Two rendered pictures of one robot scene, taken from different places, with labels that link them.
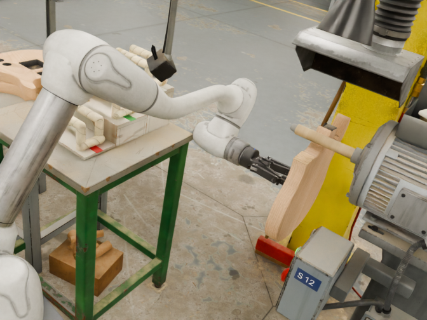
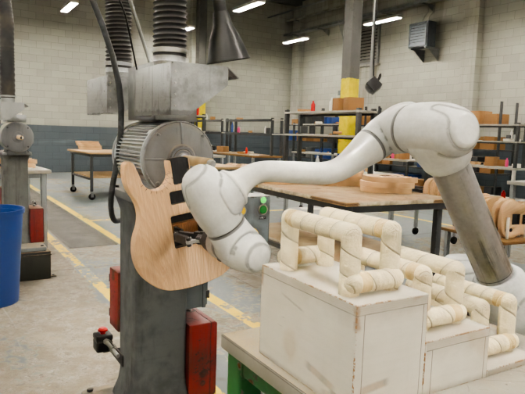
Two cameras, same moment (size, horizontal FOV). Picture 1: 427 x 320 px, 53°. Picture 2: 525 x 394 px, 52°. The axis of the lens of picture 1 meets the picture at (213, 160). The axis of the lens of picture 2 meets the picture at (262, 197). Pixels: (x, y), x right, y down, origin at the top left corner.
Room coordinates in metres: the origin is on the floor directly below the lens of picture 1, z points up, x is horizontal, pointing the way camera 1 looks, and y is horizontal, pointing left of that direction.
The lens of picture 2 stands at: (2.49, 0.69, 1.34)
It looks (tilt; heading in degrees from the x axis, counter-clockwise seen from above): 7 degrees down; 209
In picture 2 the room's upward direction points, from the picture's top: 2 degrees clockwise
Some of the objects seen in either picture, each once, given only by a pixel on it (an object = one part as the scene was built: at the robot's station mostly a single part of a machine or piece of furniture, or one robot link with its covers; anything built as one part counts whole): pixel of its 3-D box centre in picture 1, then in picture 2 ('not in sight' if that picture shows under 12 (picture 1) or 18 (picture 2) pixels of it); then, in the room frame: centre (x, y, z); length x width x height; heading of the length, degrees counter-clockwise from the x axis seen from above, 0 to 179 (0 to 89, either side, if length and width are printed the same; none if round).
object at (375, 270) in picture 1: (388, 277); not in sight; (0.87, -0.52, 1.02); 0.13 x 0.04 x 0.04; 61
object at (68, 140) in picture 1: (75, 136); (452, 340); (1.37, 0.52, 0.94); 0.27 x 0.15 x 0.01; 61
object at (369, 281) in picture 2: not in sight; (374, 280); (1.69, 0.45, 1.12); 0.11 x 0.03 x 0.03; 151
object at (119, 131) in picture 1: (107, 116); (398, 333); (1.51, 0.45, 0.98); 0.27 x 0.16 x 0.09; 61
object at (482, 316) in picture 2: not in sight; (478, 331); (1.45, 0.58, 0.99); 0.03 x 0.03 x 0.09
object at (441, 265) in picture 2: not in sight; (419, 259); (1.47, 0.47, 1.12); 0.20 x 0.03 x 0.03; 60
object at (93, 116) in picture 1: (84, 110); (444, 295); (1.40, 0.51, 1.04); 0.20 x 0.03 x 0.03; 60
